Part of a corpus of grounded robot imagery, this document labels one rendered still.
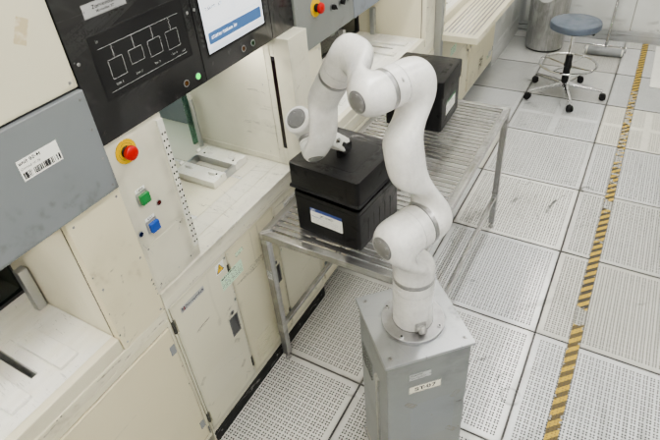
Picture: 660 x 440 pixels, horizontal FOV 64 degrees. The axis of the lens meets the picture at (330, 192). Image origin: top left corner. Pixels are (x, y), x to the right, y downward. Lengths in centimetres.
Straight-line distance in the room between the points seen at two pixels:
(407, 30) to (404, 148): 211
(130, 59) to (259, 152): 92
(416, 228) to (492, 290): 153
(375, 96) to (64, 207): 77
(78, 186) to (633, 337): 236
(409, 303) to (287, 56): 94
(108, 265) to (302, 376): 122
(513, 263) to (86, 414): 213
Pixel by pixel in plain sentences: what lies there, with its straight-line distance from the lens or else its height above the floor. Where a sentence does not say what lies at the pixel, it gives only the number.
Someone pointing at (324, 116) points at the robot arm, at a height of 134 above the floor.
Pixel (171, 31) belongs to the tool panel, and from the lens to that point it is 153.
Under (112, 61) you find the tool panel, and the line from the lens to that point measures 141.
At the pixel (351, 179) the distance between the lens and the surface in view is 172.
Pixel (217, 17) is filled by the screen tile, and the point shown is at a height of 156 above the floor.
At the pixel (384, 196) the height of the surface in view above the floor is 89.
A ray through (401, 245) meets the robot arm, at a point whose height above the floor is 115.
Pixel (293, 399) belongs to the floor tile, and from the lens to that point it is 245.
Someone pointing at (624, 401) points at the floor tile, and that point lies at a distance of 260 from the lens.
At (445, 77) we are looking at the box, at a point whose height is 101.
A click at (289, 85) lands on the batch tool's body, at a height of 123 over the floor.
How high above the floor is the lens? 205
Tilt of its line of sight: 36 degrees down
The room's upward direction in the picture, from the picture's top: 5 degrees counter-clockwise
